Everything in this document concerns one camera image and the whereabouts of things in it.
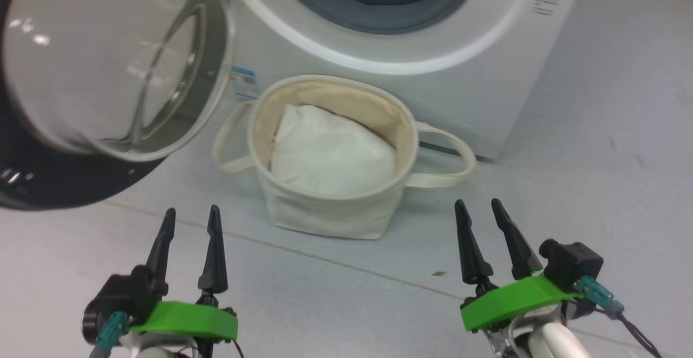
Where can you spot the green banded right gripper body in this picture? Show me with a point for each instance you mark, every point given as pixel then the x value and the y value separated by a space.
pixel 509 301

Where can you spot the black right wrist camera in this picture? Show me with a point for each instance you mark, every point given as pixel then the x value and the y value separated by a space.
pixel 574 263

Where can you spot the grey rubber door gasket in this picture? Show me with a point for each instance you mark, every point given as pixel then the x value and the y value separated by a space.
pixel 379 14

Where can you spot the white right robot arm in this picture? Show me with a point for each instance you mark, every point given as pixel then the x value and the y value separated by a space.
pixel 557 344

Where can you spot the small printed text label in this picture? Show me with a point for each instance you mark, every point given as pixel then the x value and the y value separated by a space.
pixel 548 0

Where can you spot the cyan right camera connector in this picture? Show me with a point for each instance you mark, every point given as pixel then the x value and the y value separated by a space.
pixel 598 295

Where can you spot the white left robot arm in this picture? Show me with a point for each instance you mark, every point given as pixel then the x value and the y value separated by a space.
pixel 154 352

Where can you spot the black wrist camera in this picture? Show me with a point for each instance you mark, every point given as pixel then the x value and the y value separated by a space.
pixel 116 295
pixel 574 263

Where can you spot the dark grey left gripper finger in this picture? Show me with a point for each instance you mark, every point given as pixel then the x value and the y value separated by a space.
pixel 215 260
pixel 161 255

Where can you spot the round black glass washer door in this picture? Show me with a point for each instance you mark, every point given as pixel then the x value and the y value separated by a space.
pixel 108 65

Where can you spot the white front-load washing machine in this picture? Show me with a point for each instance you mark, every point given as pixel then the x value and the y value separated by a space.
pixel 487 76

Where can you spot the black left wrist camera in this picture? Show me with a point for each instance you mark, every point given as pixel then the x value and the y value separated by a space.
pixel 116 295

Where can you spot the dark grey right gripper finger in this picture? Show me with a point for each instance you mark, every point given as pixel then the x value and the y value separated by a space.
pixel 517 249
pixel 472 255

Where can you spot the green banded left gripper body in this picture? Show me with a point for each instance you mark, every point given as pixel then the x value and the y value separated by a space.
pixel 189 320

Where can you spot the white pillow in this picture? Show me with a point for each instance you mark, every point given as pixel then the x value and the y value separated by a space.
pixel 330 152

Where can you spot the cream canvas laundry basket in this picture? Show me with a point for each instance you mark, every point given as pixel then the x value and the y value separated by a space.
pixel 325 217

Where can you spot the cyan camera connector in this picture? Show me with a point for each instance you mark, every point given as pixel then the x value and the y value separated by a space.
pixel 598 295
pixel 111 330

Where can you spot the blue energy label sticker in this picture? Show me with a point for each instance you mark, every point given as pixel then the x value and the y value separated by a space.
pixel 244 82

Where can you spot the cyan left camera connector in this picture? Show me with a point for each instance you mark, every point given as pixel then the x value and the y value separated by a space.
pixel 111 330

